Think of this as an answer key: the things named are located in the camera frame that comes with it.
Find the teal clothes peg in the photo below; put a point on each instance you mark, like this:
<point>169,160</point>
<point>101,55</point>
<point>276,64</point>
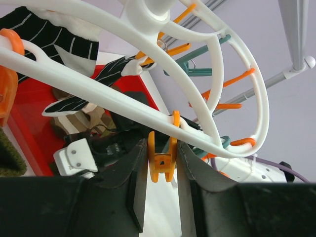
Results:
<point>188,65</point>

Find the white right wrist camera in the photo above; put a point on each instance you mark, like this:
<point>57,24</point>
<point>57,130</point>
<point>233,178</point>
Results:
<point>75,158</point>

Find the orange clothes peg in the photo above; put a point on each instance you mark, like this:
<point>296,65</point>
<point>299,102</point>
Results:
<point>162,162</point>

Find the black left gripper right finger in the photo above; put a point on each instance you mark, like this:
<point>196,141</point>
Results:
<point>213,205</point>

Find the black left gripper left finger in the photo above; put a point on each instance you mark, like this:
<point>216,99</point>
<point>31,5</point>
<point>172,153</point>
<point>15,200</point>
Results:
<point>110,204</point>

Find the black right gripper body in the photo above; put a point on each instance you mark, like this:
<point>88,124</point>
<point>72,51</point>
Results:
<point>111,140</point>

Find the olive green striped sock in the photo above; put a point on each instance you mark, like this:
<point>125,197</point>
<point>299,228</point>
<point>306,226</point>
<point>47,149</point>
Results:
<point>11,162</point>

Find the orange peg at left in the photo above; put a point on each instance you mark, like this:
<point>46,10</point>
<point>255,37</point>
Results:
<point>8,77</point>

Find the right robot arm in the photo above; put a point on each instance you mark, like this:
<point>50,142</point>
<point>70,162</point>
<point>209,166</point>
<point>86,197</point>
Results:
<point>249,169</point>

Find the black white striped sock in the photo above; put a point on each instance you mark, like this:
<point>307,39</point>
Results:
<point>73,43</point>

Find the red plastic tray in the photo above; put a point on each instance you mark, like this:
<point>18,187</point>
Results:
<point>33,132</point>

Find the brown beige striped sock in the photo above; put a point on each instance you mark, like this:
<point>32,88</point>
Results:
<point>83,120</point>

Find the white metal drying rack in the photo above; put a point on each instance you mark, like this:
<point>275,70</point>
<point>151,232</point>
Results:
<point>261,25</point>

